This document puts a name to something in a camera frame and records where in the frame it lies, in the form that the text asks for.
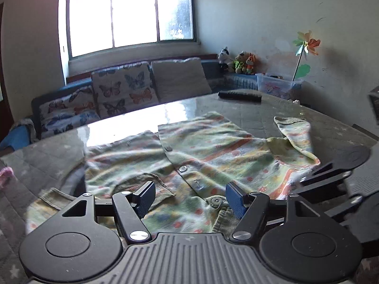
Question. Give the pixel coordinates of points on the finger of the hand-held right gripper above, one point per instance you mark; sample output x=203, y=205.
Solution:
x=345, y=208
x=322, y=174

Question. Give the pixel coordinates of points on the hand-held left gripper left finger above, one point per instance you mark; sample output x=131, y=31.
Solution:
x=146, y=197

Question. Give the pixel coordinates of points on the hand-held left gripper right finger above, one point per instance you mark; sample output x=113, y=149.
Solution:
x=235, y=198

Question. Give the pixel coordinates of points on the floral striped baby shirt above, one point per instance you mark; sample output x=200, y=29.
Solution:
x=207, y=148

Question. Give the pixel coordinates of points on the dark chair back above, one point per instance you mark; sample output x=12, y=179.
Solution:
x=374, y=102

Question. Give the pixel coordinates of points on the clear plastic storage box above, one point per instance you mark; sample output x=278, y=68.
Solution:
x=278, y=87

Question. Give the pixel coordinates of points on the black remote control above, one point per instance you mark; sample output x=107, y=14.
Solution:
x=239, y=96

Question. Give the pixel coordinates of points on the large butterfly print cushion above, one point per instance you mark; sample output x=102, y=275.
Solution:
x=124, y=90

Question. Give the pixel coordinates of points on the small butterfly print cushion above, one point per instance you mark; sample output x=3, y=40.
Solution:
x=69, y=112

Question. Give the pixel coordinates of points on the paper pinwheel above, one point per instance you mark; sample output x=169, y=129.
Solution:
x=306, y=46

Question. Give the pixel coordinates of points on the beige cushion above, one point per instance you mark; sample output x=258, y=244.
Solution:
x=179, y=80

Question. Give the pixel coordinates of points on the dark blue sofa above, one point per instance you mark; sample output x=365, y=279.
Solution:
x=211, y=71

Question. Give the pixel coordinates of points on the orange plush toy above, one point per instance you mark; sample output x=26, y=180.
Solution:
x=250, y=63

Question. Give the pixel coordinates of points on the green and yellow plush toy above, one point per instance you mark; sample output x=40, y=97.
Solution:
x=239, y=63

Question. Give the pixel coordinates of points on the black and white plush toy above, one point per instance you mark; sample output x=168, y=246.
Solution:
x=225, y=59

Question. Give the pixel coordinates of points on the pink knitted item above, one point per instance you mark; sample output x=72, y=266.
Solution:
x=6, y=174

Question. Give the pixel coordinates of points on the blue cloth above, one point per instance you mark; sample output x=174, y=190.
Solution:
x=13, y=139

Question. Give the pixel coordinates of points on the window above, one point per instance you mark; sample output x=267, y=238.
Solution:
x=133, y=17

